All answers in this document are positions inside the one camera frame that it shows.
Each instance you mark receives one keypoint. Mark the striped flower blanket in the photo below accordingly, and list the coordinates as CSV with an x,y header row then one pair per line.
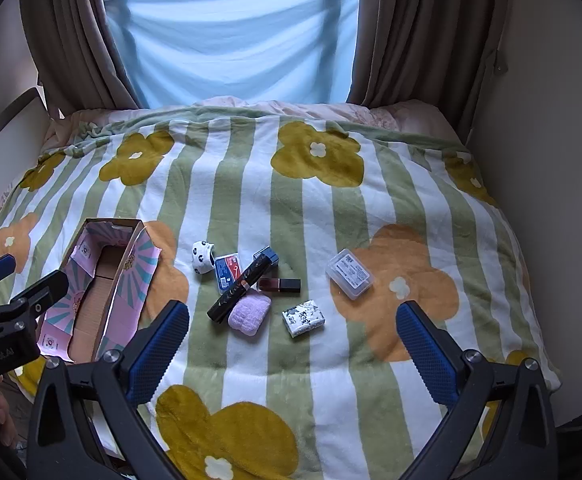
x,y
291,200

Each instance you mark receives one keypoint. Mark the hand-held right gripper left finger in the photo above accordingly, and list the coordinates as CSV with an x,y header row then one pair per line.
x,y
158,350

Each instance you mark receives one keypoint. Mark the person's left hand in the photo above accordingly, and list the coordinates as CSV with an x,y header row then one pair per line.
x,y
5,417

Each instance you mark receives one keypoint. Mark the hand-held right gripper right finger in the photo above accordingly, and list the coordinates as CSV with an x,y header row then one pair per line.
x,y
426,355

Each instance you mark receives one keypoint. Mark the black patterned cosmetic tube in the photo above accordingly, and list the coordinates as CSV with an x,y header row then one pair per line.
x,y
236,292

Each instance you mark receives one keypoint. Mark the pink quilt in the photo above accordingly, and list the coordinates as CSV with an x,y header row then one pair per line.
x,y
411,115

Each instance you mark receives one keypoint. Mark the black white printed tissue packet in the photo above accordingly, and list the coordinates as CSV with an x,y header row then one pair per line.
x,y
303,317

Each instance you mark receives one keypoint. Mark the purple fluffy pouch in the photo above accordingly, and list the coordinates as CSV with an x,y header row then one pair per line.
x,y
248,315

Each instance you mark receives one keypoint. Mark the red label plastic case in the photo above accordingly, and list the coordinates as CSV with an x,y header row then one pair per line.
x,y
227,272

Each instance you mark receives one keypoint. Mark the light blue window cloth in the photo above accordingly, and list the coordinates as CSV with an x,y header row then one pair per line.
x,y
231,40

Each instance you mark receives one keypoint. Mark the white board dark frame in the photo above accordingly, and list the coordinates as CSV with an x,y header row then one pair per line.
x,y
6,145

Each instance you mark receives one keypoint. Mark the pink printed cardboard box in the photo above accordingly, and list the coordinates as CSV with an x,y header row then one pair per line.
x,y
96,280

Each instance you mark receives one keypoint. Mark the white black panda figure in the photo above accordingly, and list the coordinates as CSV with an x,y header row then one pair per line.
x,y
203,257

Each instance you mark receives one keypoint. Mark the clear plastic case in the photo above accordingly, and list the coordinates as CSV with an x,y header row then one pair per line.
x,y
350,274

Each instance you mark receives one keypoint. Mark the small blue box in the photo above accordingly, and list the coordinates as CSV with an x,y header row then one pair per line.
x,y
266,251

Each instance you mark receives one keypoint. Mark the red lip gloss black cap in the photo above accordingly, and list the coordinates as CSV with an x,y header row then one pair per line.
x,y
281,285

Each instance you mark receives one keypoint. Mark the brown curtain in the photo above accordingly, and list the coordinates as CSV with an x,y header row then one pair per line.
x,y
76,30
421,35

